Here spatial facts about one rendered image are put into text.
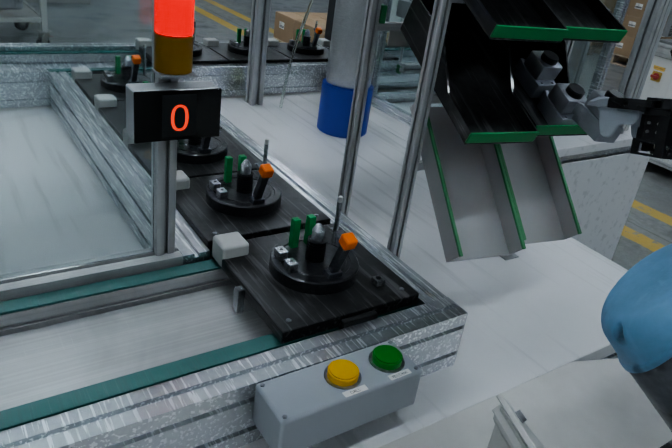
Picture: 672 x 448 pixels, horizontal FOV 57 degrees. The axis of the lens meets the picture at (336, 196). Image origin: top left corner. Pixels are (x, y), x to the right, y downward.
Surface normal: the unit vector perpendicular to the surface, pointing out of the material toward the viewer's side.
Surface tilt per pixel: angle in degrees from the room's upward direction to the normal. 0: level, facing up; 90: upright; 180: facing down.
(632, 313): 55
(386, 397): 90
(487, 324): 0
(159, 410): 0
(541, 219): 45
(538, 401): 0
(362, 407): 90
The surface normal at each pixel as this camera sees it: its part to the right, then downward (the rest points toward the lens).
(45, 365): 0.13, -0.90
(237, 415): 0.54, 0.43
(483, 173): 0.36, -0.32
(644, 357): -0.68, 0.50
